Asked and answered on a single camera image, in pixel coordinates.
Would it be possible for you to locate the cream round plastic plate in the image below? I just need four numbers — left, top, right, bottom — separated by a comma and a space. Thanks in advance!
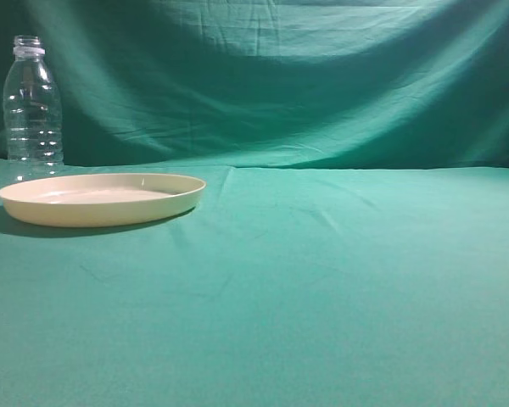
0, 173, 207, 228

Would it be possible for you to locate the green cloth backdrop and tablecloth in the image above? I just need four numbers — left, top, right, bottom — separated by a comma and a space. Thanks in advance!
0, 1, 509, 406

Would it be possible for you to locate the clear empty plastic bottle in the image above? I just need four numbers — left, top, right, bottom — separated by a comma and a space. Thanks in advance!
3, 35, 64, 182

